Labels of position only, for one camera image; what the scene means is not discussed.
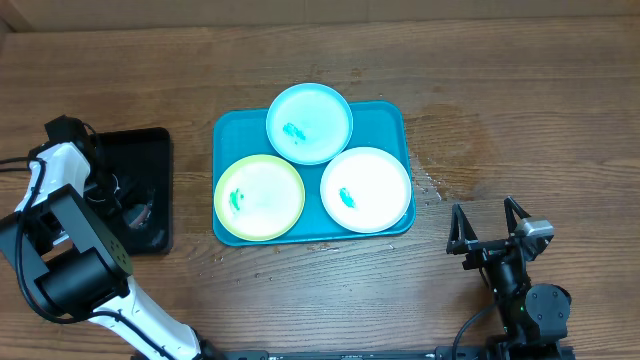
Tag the yellow-green plate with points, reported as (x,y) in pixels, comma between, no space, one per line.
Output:
(259,198)

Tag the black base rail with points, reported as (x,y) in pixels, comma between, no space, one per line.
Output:
(350,355)

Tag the dark scrubbing sponge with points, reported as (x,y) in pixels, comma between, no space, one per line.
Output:
(138,215)

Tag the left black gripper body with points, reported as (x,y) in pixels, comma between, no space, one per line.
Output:
(105,190)

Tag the light blue plate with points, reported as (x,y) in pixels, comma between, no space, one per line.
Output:
(309,123)

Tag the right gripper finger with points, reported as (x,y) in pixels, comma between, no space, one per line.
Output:
(461,232)
(512,211)

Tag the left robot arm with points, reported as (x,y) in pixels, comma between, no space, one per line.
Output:
(71,268)

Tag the black plastic tray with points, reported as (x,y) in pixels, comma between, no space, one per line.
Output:
(147,156)

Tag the white plate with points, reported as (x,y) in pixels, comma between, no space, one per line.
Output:
(365,190)

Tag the teal plastic tray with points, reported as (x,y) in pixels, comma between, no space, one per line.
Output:
(241,133)

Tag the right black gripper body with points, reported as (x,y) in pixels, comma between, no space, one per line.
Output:
(484,251)

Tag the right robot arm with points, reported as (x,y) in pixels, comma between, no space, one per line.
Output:
(534,317)

